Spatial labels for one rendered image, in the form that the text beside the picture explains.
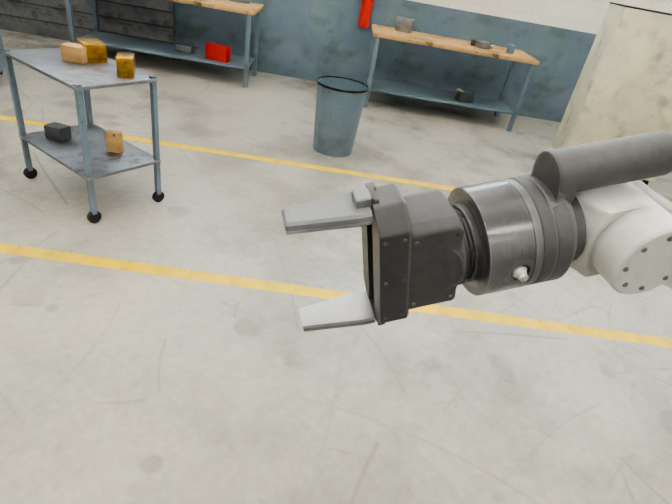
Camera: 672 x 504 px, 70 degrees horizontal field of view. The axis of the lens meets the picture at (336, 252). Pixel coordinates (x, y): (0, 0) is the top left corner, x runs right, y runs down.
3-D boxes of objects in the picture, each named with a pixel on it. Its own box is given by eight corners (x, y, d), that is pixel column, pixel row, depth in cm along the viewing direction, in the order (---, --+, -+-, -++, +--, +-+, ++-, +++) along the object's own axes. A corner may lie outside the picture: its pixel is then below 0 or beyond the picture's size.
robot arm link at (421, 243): (359, 277, 45) (479, 253, 47) (388, 360, 38) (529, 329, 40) (353, 161, 37) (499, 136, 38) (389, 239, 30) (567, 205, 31)
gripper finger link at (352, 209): (281, 212, 35) (364, 197, 36) (287, 240, 33) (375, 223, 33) (278, 194, 34) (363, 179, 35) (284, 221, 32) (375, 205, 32)
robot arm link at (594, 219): (480, 239, 45) (591, 217, 47) (539, 325, 38) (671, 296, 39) (499, 129, 38) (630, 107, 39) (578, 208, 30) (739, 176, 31)
